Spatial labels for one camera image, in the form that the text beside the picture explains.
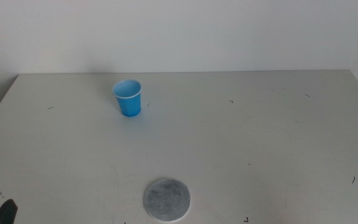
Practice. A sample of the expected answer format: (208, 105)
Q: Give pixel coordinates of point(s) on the grey round cup mat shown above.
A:
(167, 200)

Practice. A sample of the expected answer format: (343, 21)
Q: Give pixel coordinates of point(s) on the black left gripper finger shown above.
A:
(5, 214)

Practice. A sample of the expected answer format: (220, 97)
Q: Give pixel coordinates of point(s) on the blue plastic cup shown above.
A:
(130, 104)

